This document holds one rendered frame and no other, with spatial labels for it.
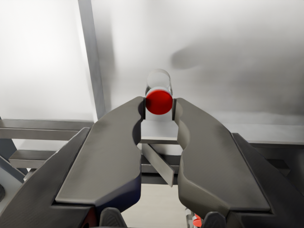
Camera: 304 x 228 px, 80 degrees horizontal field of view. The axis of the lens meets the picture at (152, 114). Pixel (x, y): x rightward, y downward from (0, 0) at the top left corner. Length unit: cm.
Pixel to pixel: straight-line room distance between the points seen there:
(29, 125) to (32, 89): 5
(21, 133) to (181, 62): 22
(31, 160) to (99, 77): 17
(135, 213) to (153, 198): 6
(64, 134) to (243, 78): 22
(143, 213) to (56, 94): 27
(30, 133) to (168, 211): 27
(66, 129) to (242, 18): 23
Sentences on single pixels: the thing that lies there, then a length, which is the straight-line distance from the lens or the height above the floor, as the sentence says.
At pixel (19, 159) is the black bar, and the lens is 33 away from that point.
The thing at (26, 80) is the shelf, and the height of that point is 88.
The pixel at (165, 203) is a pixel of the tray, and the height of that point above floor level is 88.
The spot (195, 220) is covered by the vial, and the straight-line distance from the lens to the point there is 33.
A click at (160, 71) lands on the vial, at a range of 16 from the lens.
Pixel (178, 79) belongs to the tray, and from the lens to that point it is 21.
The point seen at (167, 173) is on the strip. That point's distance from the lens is 23.
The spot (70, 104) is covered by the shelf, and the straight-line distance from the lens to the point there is 25.
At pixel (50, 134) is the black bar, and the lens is 27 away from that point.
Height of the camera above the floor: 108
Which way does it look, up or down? 58 degrees down
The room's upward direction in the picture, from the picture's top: 177 degrees counter-clockwise
